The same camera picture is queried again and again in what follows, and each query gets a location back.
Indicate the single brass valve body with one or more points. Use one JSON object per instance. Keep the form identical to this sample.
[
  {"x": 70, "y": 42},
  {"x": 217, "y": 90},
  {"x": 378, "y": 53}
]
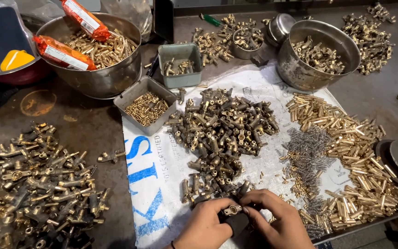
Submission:
[{"x": 232, "y": 209}]

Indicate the spread of brass fittings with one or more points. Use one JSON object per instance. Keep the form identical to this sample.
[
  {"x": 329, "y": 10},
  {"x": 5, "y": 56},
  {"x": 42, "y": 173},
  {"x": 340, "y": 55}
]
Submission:
[{"x": 212, "y": 46}]

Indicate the brass tubes filling bowl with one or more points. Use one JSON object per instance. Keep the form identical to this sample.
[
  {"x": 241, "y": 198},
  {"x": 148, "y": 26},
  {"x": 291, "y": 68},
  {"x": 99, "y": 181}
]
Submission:
[{"x": 109, "y": 52}]

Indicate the person's right hand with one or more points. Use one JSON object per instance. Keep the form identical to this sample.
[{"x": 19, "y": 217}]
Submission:
[{"x": 282, "y": 224}]

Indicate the brass fittings in tin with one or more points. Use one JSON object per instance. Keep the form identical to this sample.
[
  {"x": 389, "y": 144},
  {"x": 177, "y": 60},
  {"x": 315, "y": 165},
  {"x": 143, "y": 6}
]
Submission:
[{"x": 178, "y": 67}]

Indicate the yellow plastic object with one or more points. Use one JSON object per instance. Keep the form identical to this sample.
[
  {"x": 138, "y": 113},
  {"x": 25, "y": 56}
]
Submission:
[{"x": 16, "y": 59}]

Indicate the black cloth finger pad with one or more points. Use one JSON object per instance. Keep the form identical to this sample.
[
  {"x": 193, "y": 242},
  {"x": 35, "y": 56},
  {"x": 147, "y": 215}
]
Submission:
[{"x": 237, "y": 223}]

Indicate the green-grey metal tin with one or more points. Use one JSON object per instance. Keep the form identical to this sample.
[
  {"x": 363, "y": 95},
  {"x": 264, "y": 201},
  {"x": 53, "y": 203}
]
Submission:
[{"x": 181, "y": 64}]

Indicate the black round metal disc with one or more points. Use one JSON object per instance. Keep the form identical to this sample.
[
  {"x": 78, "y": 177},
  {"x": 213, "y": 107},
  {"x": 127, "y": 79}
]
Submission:
[{"x": 397, "y": 162}]

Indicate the white printed woven sack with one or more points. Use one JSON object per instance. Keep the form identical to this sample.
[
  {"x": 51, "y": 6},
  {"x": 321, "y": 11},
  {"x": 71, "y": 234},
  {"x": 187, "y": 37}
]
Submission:
[{"x": 157, "y": 173}]

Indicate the grey metal tin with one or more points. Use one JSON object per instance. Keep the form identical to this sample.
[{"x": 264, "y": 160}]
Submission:
[{"x": 143, "y": 103}]

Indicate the big scattered heap brass fittings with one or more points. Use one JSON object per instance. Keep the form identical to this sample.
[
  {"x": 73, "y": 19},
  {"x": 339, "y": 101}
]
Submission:
[{"x": 371, "y": 41}]

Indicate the dented large steel bowl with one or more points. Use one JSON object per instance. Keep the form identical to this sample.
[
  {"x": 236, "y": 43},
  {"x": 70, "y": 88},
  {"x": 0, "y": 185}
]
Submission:
[{"x": 306, "y": 74}]

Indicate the lone assembled brass valve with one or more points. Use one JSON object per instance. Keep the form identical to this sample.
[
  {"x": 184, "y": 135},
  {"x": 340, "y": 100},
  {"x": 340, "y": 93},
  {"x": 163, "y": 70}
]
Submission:
[{"x": 111, "y": 157}]

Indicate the pile of brass tubes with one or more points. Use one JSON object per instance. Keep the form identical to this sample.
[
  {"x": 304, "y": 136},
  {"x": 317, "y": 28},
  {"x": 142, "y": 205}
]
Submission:
[{"x": 354, "y": 162}]

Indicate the person's left hand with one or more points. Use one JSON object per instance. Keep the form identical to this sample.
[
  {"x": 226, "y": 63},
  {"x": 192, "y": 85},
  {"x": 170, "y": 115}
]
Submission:
[{"x": 202, "y": 228}]

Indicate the heap of small brass pins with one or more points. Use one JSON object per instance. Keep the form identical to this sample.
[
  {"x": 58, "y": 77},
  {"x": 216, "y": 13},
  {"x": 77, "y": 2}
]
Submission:
[{"x": 146, "y": 108}]

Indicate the lone dark brass fitting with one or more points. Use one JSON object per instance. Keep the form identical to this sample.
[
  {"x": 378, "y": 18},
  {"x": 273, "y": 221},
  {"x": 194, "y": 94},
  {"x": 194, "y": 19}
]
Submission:
[{"x": 181, "y": 95}]

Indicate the pile of steel springs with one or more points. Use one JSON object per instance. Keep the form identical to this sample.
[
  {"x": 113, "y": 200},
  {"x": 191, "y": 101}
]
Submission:
[{"x": 308, "y": 155}]

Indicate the heap of assembled brass valves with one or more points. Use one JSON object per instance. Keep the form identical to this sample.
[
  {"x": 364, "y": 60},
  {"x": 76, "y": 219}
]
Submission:
[{"x": 36, "y": 190}]

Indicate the small steel bowl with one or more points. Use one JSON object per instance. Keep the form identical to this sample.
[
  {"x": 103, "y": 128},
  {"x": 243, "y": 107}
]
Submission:
[{"x": 245, "y": 46}]

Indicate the black pen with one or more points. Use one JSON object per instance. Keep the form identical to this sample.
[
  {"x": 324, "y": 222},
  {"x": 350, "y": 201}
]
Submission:
[{"x": 152, "y": 65}]

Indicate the scatter of tiny brass pins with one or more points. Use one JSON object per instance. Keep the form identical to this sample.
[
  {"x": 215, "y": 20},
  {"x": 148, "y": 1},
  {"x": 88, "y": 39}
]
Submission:
[{"x": 294, "y": 174}]

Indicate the brass fittings filling dented bowl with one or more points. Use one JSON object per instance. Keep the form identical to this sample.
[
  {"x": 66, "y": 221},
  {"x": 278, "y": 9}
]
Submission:
[{"x": 318, "y": 57}]

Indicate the black upright panel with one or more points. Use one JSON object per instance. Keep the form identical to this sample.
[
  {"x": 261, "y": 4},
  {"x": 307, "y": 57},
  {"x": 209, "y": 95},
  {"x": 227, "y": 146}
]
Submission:
[{"x": 163, "y": 19}]

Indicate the clear plastic bag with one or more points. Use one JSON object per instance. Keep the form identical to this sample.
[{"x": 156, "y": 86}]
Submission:
[{"x": 130, "y": 15}]

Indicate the heap of unassembled brass valve bodies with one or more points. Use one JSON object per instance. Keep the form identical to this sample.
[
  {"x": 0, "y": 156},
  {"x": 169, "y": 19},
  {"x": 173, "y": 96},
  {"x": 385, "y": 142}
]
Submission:
[{"x": 221, "y": 135}]

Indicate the orange plastic packet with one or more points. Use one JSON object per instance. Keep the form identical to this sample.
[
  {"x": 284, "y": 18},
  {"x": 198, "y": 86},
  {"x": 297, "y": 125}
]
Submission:
[
  {"x": 62, "y": 54},
  {"x": 83, "y": 19}
]

